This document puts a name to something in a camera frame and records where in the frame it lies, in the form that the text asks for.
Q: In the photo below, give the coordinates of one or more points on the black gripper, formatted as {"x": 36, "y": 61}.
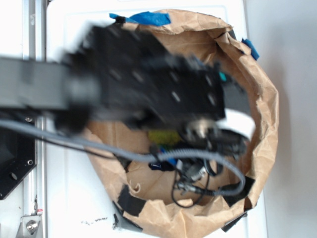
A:
{"x": 139, "y": 82}

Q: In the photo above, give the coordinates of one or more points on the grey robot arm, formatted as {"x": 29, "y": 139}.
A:
{"x": 29, "y": 88}

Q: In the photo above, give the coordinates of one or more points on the blue masking tape strip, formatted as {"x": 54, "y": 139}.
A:
{"x": 145, "y": 18}

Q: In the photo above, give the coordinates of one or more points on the lime green plush toy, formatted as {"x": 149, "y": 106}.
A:
{"x": 168, "y": 137}

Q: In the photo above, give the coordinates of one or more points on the crumpled brown paper bag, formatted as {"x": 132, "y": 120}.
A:
{"x": 141, "y": 197}

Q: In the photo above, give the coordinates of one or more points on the blue tape piece right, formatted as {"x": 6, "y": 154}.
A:
{"x": 254, "y": 52}

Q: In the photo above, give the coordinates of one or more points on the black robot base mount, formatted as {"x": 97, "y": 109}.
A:
{"x": 17, "y": 159}

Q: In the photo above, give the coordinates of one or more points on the aluminium rail frame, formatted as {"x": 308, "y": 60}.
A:
{"x": 34, "y": 220}

